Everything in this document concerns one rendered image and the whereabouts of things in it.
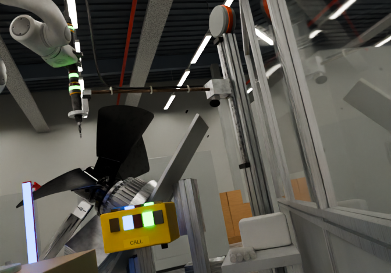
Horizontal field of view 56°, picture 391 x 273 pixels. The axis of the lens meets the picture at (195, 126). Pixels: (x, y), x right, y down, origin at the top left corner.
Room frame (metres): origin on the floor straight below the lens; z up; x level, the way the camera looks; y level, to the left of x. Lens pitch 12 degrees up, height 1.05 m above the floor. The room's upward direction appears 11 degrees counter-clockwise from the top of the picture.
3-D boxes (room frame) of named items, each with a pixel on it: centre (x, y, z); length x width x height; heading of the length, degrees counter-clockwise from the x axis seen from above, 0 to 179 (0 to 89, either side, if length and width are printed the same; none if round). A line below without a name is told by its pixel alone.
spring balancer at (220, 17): (1.64, -0.22, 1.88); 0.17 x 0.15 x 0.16; 173
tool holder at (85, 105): (1.31, 0.41, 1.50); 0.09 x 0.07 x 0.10; 118
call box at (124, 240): (0.91, 0.17, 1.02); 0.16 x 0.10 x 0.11; 83
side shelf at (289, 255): (1.35, -0.14, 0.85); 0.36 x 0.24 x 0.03; 173
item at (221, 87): (1.59, -0.14, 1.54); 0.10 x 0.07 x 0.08; 118
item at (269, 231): (1.42, -0.18, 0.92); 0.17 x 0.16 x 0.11; 83
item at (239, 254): (1.26, -0.07, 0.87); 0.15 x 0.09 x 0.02; 177
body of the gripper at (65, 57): (1.20, 0.43, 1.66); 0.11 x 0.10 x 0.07; 173
